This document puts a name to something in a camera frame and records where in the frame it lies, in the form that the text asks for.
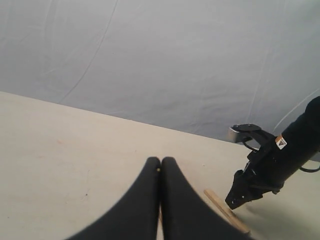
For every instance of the blue-grey backdrop cloth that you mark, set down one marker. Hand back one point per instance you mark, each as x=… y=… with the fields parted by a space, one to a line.
x=197 y=66

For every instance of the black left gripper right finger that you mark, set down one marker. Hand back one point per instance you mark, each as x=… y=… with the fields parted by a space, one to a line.
x=185 y=216

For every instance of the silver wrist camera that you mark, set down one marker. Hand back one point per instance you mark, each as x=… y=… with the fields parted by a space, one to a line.
x=243 y=133

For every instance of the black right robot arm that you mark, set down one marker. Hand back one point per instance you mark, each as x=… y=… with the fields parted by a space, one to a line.
x=302 y=140

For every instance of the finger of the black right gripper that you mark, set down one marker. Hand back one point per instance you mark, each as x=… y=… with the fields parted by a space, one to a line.
x=241 y=193

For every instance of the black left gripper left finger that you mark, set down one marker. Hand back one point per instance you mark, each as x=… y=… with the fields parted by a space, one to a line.
x=135 y=216

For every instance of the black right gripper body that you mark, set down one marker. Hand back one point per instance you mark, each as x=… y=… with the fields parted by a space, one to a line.
x=265 y=169

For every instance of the wooden stick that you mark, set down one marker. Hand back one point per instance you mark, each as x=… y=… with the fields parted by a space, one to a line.
x=160 y=226
x=226 y=211

